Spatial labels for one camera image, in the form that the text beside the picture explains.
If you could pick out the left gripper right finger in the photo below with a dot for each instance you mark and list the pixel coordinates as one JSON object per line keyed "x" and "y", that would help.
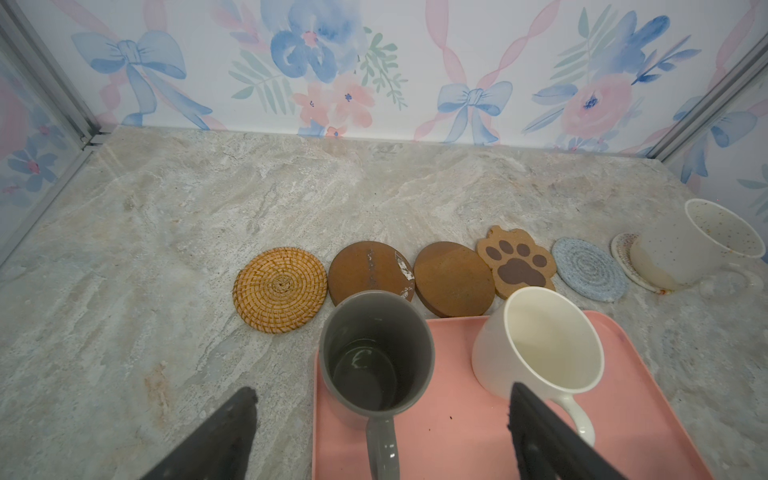
{"x": 546, "y": 447}

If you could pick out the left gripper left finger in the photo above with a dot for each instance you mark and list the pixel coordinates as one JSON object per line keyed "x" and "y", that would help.
{"x": 219, "y": 448}

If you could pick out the woven rattan coaster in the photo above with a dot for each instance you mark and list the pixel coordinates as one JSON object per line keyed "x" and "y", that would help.
{"x": 280, "y": 290}

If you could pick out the grey blue woven coaster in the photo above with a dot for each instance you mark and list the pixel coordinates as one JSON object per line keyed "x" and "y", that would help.
{"x": 589, "y": 270}

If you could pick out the grey mug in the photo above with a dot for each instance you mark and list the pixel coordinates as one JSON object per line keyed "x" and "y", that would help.
{"x": 376, "y": 357}

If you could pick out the paw shaped wooden coaster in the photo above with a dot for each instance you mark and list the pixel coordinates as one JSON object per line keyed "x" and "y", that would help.
{"x": 516, "y": 261}

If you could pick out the brown cork round coaster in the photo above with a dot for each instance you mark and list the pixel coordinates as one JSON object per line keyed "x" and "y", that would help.
{"x": 453, "y": 281}

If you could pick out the beige woven round coaster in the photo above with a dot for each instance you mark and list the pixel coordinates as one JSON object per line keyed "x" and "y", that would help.
{"x": 620, "y": 247}

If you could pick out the dark brown glossy coaster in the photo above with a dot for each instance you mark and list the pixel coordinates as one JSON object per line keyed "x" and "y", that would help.
{"x": 370, "y": 265}

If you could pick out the cream mug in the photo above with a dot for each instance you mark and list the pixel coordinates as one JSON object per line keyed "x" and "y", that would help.
{"x": 541, "y": 339}
{"x": 691, "y": 246}

